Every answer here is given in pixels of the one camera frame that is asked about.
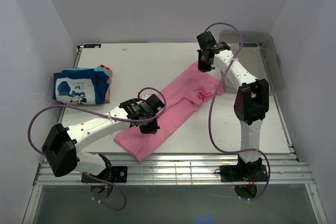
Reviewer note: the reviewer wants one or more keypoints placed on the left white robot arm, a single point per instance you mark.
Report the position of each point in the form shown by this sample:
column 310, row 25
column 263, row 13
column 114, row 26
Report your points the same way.
column 64, row 145

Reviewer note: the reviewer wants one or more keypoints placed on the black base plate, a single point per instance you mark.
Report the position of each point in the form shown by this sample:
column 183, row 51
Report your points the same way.
column 234, row 173
column 115, row 174

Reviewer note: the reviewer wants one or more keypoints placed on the aluminium rail frame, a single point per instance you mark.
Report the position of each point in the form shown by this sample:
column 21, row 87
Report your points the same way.
column 200, row 169

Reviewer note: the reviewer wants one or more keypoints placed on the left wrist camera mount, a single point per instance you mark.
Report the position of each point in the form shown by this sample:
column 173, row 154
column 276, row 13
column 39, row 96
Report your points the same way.
column 146, row 97

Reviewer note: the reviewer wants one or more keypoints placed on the folded blue printed t shirt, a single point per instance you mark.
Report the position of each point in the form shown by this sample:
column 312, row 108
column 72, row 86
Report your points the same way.
column 75, row 86

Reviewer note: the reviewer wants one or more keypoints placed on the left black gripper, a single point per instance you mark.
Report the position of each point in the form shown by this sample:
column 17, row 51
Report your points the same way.
column 151, row 129

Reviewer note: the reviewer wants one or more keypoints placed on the pink t shirt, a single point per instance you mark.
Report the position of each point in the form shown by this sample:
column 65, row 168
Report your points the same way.
column 184, row 95

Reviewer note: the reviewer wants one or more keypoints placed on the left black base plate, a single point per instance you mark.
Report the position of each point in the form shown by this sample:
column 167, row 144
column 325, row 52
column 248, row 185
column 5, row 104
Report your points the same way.
column 115, row 174

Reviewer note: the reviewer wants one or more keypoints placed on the clear plastic bin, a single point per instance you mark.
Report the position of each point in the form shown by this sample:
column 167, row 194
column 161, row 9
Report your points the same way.
column 258, row 55

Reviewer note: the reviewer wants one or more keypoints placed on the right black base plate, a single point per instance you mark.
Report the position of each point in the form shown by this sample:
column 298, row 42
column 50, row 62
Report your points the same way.
column 234, row 173

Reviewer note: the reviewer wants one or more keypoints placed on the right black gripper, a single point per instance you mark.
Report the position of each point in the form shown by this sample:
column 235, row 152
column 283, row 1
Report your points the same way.
column 201, row 67

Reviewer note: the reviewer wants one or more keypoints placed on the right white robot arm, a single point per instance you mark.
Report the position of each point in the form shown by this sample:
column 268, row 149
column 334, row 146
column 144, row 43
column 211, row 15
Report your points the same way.
column 250, row 107

